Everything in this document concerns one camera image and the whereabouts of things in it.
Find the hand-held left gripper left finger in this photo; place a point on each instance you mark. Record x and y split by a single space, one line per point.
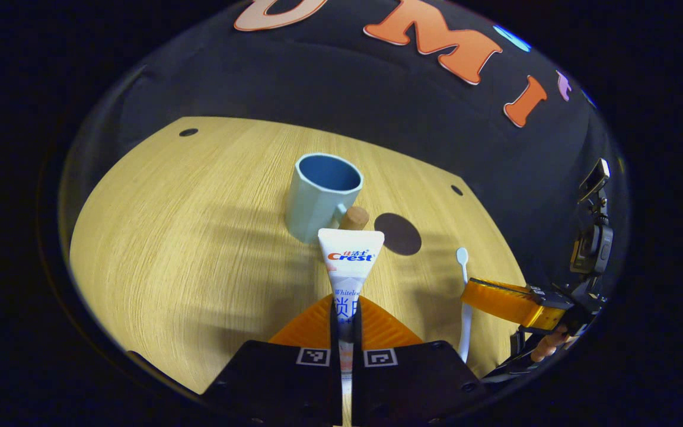
276 379

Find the white toothbrush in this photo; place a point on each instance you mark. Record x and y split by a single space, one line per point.
466 332

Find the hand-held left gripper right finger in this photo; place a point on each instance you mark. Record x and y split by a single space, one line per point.
412 379

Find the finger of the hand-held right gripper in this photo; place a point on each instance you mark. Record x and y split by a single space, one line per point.
507 302

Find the light blue cup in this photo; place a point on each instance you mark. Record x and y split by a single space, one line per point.
312 207

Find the white toothpaste tube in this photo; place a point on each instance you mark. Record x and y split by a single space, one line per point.
350 267

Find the wooden desktop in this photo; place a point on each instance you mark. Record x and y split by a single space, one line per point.
199 237

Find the black backdrop cloth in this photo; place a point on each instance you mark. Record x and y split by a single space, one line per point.
377 101

